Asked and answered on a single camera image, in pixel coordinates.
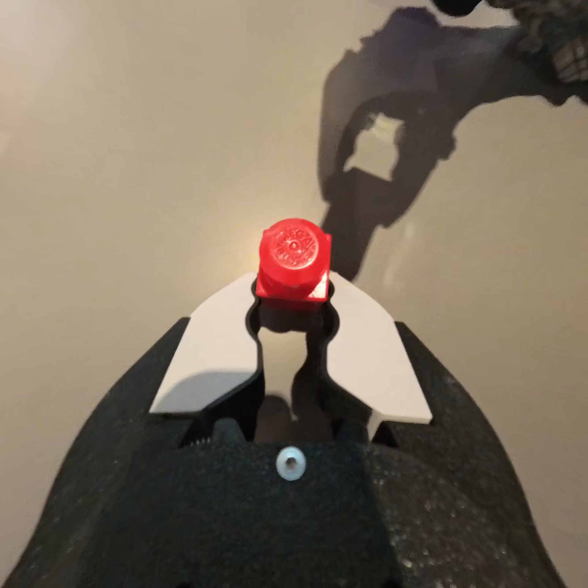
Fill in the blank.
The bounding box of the red mega block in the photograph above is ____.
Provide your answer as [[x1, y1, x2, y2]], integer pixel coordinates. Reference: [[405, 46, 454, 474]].
[[256, 218, 332, 304]]

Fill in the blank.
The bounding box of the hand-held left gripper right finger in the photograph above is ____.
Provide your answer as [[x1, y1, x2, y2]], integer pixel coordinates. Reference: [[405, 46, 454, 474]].
[[322, 271, 434, 444]]

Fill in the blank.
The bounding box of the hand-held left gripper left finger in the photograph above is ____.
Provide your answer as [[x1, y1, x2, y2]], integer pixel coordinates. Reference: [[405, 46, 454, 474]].
[[150, 272, 266, 435]]

